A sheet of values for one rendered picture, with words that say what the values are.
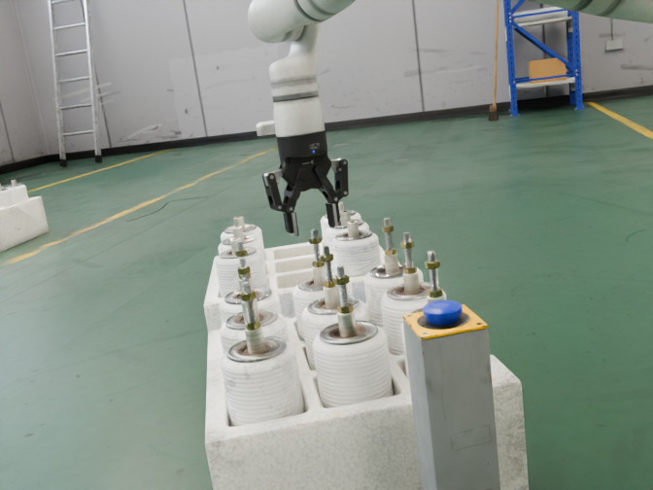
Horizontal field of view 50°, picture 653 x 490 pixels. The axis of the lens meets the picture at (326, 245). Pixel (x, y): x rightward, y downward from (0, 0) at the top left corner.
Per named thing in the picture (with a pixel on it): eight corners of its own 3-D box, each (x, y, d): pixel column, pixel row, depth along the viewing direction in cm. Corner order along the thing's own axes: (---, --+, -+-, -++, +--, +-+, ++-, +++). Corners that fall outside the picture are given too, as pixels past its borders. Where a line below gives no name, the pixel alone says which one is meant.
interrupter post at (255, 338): (268, 353, 87) (264, 328, 86) (250, 358, 86) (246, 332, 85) (263, 347, 89) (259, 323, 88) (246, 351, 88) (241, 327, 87)
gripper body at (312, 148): (284, 133, 100) (293, 196, 103) (335, 124, 104) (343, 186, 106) (264, 132, 107) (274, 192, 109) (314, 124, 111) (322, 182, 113)
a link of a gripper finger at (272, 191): (266, 170, 106) (281, 205, 108) (257, 175, 105) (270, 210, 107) (273, 171, 103) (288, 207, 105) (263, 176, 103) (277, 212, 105)
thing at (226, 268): (274, 326, 148) (261, 244, 144) (275, 342, 139) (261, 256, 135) (229, 333, 148) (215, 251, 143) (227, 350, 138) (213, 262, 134)
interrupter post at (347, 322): (339, 340, 88) (335, 315, 87) (340, 332, 90) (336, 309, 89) (358, 338, 87) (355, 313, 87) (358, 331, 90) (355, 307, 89)
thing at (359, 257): (383, 309, 150) (373, 227, 146) (391, 324, 141) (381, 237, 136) (338, 316, 149) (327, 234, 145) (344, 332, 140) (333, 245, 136)
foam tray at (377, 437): (437, 385, 127) (428, 292, 123) (531, 508, 89) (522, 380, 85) (224, 426, 122) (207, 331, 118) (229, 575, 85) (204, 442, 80)
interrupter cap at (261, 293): (219, 297, 112) (218, 294, 112) (262, 287, 115) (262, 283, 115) (232, 309, 105) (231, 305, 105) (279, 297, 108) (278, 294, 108)
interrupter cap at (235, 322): (263, 332, 94) (262, 328, 94) (216, 332, 97) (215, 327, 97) (287, 313, 101) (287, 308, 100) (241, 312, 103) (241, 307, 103)
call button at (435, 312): (456, 314, 74) (454, 296, 73) (468, 327, 70) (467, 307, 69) (419, 321, 73) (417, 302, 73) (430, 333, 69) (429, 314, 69)
